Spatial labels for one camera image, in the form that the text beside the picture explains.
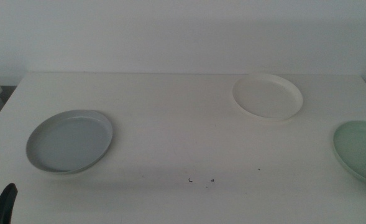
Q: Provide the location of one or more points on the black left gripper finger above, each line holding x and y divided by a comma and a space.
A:
3, 207

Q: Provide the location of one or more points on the grey shallow bowl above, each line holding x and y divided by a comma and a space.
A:
69, 141

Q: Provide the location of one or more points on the white shallow bowl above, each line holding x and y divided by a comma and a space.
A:
266, 96

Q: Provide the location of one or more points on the pale green shallow bowl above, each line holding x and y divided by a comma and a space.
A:
361, 149

